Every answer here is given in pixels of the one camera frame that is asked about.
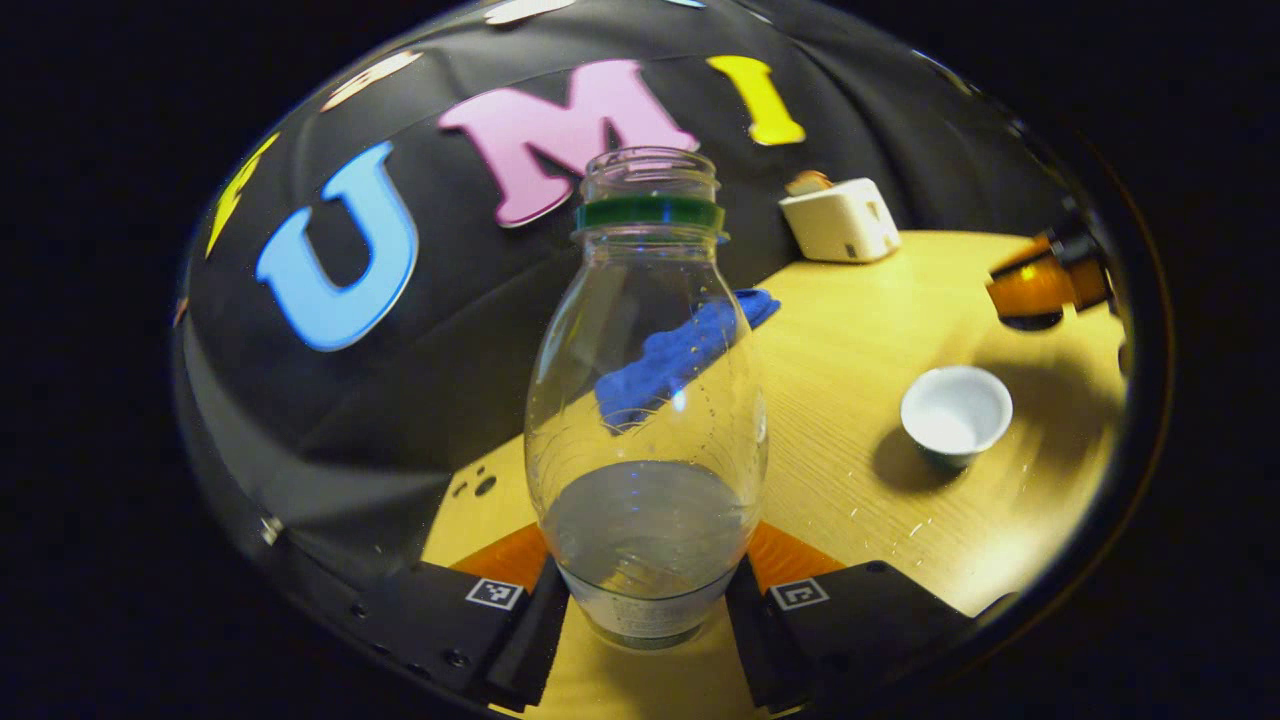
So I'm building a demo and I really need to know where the blue folded towel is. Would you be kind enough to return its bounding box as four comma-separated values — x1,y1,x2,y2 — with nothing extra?
595,288,782,433

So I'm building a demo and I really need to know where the white teacup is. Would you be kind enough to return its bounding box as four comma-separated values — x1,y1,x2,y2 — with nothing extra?
900,365,1014,471

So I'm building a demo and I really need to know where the white toaster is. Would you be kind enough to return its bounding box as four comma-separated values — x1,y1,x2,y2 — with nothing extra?
779,178,902,264

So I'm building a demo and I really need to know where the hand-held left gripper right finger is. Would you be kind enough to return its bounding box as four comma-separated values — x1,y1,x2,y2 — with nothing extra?
725,520,976,713

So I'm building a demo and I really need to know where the clear plastic water bottle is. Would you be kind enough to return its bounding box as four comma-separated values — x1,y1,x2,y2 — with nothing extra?
524,147,771,651

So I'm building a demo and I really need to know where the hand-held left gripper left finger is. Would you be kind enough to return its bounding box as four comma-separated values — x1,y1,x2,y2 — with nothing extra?
345,522,573,713

